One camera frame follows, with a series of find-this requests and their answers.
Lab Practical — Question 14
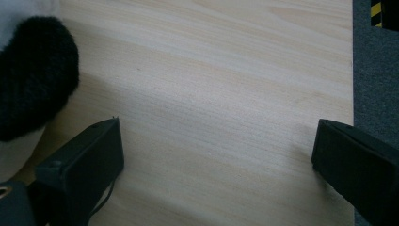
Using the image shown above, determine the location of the black striped-edge stand base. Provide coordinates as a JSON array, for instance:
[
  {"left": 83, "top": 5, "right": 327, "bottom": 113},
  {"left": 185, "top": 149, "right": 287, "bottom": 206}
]
[{"left": 370, "top": 0, "right": 399, "bottom": 29}]

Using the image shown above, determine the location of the panda plush toy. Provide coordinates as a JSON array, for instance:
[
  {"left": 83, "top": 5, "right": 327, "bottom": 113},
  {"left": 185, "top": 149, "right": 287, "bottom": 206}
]
[{"left": 0, "top": 0, "right": 81, "bottom": 184}]

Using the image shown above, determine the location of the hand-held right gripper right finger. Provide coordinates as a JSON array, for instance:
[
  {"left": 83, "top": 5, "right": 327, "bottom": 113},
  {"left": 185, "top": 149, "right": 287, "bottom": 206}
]
[{"left": 311, "top": 118, "right": 399, "bottom": 226}]

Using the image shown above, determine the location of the thin black wire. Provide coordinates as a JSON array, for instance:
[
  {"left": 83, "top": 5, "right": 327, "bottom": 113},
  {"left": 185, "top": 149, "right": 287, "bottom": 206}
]
[{"left": 88, "top": 179, "right": 117, "bottom": 218}]

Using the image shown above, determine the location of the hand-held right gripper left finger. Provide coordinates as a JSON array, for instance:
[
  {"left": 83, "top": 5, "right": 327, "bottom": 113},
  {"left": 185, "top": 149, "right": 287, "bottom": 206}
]
[{"left": 27, "top": 116, "right": 125, "bottom": 226}]

